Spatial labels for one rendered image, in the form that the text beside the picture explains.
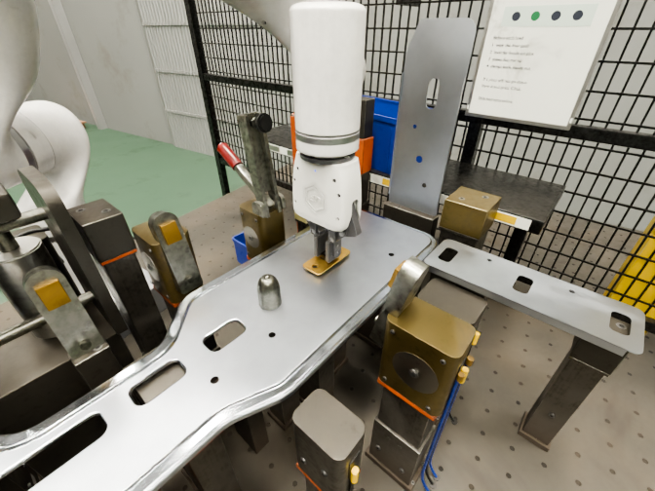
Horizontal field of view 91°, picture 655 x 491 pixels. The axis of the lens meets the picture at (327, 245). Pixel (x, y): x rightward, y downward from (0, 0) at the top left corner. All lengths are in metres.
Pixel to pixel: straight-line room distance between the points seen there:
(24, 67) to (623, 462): 1.16
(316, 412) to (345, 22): 0.40
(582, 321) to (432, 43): 0.48
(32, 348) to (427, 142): 0.70
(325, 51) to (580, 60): 0.60
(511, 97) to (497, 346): 0.58
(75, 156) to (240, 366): 0.57
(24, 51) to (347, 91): 0.48
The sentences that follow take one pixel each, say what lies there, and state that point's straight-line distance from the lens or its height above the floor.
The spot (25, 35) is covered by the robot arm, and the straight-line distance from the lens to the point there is 0.69.
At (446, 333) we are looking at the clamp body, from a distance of 0.39.
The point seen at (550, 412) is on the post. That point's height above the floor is 0.79.
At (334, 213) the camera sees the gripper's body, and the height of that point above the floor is 1.12.
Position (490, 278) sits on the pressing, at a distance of 0.57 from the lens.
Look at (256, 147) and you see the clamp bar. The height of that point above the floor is 1.16.
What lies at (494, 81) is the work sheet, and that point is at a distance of 0.91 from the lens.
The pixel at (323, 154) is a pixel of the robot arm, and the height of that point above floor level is 1.20.
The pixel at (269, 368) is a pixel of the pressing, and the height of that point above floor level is 1.00.
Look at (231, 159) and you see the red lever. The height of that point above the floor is 1.13.
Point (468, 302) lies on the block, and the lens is 0.54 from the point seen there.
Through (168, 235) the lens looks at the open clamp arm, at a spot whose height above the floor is 1.08.
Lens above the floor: 1.33
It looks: 34 degrees down
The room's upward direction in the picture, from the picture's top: straight up
